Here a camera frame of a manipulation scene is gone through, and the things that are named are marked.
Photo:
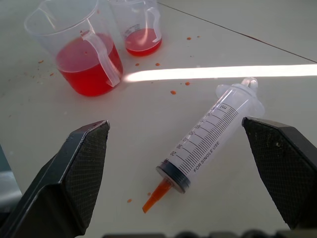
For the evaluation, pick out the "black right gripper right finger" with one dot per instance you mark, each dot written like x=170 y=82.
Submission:
x=284 y=168

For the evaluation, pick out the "large beaker with red liquid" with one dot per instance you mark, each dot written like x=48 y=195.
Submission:
x=81 y=57

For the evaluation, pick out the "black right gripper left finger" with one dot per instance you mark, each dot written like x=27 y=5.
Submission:
x=62 y=178

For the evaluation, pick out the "small beaker with red liquid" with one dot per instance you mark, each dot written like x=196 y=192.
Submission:
x=141 y=29

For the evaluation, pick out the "clear plastic syringe orange tip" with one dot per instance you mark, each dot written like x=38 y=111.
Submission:
x=205 y=138

